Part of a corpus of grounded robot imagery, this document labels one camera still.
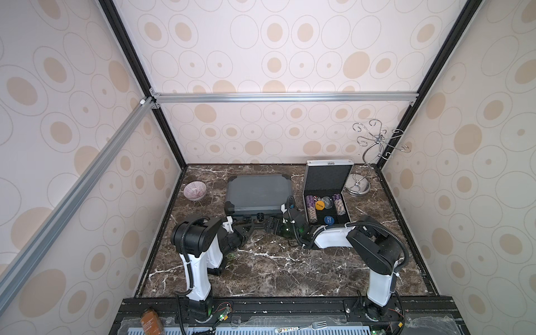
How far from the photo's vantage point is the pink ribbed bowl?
3.42ft

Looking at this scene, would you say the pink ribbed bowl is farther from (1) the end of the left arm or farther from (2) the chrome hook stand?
(2) the chrome hook stand

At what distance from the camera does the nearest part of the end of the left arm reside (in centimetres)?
76

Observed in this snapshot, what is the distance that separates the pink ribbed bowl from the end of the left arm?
0.78 feet
